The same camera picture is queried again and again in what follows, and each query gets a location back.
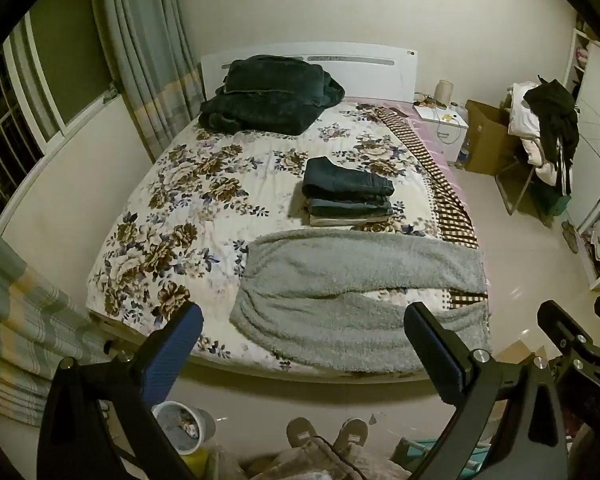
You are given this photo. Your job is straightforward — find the folded dark jeans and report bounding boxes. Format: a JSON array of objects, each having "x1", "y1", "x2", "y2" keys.
[{"x1": 301, "y1": 156, "x2": 396, "y2": 202}]

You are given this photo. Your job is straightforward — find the window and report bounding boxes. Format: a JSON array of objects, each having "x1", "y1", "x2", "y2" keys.
[{"x1": 0, "y1": 7, "x2": 118, "y2": 228}]

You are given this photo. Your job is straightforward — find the dark green blanket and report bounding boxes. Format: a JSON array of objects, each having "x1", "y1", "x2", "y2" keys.
[{"x1": 198, "y1": 54, "x2": 347, "y2": 137}]

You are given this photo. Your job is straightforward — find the white shelf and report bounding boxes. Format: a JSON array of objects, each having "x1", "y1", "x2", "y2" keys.
[{"x1": 562, "y1": 27, "x2": 597, "y2": 97}]

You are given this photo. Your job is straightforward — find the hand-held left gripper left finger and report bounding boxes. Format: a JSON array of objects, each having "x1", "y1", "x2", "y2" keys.
[{"x1": 36, "y1": 301, "x2": 204, "y2": 480}]

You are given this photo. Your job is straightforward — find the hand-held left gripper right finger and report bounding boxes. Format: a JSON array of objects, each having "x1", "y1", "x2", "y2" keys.
[{"x1": 403, "y1": 301, "x2": 568, "y2": 480}]

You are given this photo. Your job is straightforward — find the pile of white clothes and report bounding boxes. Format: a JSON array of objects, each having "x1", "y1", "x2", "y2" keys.
[{"x1": 507, "y1": 81, "x2": 567, "y2": 187}]

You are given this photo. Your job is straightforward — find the black garment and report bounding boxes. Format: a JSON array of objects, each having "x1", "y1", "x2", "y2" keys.
[{"x1": 523, "y1": 75, "x2": 581, "y2": 197}]

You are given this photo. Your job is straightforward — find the cardboard box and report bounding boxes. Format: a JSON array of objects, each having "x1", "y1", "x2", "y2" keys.
[{"x1": 463, "y1": 99, "x2": 520, "y2": 176}]

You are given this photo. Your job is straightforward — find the metal folding chair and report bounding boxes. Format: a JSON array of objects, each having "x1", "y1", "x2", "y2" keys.
[{"x1": 495, "y1": 152, "x2": 572, "y2": 218}]

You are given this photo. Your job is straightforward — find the folded beige pants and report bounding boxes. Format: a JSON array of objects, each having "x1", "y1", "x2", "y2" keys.
[{"x1": 308, "y1": 213, "x2": 394, "y2": 228}]

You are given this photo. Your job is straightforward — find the person's legs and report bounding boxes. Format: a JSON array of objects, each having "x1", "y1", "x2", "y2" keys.
[{"x1": 244, "y1": 439, "x2": 412, "y2": 480}]

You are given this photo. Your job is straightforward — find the grey trash bin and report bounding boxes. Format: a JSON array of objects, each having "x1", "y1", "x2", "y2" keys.
[{"x1": 151, "y1": 400, "x2": 217, "y2": 456}]

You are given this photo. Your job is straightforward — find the folded blue jeans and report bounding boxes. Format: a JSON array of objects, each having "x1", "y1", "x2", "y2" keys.
[{"x1": 305, "y1": 197, "x2": 394, "y2": 219}]

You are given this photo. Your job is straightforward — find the grey fleece pants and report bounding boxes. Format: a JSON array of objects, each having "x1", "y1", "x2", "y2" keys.
[{"x1": 228, "y1": 228, "x2": 492, "y2": 375}]

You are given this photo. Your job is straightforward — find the black cable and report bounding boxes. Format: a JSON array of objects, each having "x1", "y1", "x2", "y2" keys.
[{"x1": 300, "y1": 437, "x2": 371, "y2": 476}]

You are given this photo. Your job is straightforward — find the white nightstand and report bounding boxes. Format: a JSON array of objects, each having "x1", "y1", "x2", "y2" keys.
[{"x1": 412, "y1": 103, "x2": 470, "y2": 162}]

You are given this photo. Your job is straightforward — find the flat cardboard piece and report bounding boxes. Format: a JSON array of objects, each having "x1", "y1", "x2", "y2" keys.
[{"x1": 494, "y1": 339, "x2": 547, "y2": 367}]

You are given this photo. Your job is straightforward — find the grey striped curtain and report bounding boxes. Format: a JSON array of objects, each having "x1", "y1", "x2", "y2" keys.
[
  {"x1": 87, "y1": 0, "x2": 206, "y2": 163},
  {"x1": 0, "y1": 214, "x2": 112, "y2": 429}
]

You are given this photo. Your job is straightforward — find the white bed headboard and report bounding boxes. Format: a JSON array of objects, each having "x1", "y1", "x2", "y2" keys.
[{"x1": 200, "y1": 50, "x2": 419, "y2": 104}]

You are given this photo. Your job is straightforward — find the grey slipper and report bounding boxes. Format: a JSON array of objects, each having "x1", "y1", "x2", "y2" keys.
[
  {"x1": 285, "y1": 417, "x2": 319, "y2": 449},
  {"x1": 332, "y1": 418, "x2": 370, "y2": 454}
]

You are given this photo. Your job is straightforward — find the brown checkered sheet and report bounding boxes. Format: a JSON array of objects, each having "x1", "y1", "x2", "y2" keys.
[{"x1": 377, "y1": 107, "x2": 491, "y2": 307}]

